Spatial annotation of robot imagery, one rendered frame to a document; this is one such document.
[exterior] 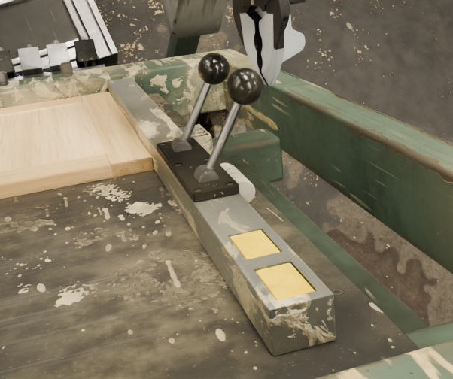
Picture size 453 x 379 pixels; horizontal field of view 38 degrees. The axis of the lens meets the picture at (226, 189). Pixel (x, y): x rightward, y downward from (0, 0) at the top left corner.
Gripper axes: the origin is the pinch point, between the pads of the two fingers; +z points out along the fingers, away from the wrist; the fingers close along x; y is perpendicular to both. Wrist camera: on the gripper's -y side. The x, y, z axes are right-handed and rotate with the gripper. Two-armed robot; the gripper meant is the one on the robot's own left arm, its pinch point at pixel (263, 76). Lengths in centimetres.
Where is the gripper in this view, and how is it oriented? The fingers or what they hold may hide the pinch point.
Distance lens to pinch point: 81.7
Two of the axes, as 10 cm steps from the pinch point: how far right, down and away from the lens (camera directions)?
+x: -5.9, -2.3, 7.7
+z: 1.0, 9.3, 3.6
